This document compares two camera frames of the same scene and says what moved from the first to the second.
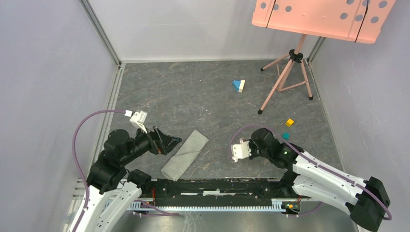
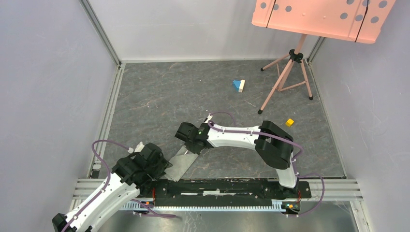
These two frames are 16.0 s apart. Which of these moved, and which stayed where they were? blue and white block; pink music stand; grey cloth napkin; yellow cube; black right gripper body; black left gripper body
Moved: black left gripper body; black right gripper body
Stayed: yellow cube; grey cloth napkin; blue and white block; pink music stand
